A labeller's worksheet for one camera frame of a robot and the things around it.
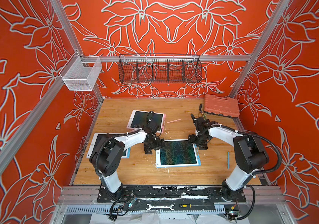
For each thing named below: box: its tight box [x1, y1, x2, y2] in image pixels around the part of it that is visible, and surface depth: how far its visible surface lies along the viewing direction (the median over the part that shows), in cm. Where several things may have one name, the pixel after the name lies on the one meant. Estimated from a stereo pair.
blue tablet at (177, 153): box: [155, 138, 202, 168], surface depth 89 cm
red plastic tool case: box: [203, 94, 240, 119], surface depth 109 cm
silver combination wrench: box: [145, 203, 175, 211], surface depth 71 cm
